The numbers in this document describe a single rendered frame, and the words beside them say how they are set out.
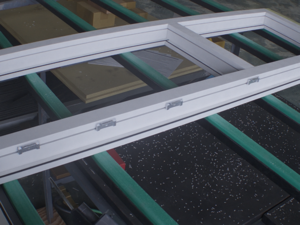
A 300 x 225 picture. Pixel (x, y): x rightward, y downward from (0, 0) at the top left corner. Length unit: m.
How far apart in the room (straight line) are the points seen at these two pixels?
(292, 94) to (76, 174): 2.31
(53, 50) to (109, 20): 0.99
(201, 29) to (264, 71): 0.43
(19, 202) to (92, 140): 0.23
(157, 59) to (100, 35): 0.61
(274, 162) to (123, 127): 0.36
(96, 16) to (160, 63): 0.50
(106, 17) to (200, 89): 1.21
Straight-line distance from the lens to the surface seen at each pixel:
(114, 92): 1.64
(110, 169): 0.89
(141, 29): 1.42
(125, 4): 2.37
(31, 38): 2.09
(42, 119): 1.50
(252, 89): 1.24
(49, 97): 1.13
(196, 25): 1.58
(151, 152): 1.40
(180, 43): 1.45
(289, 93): 3.35
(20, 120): 2.02
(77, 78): 1.70
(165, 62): 1.88
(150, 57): 1.90
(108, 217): 0.52
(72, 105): 1.58
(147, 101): 0.99
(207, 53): 1.35
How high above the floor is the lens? 1.44
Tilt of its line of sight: 31 degrees down
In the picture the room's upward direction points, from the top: 8 degrees clockwise
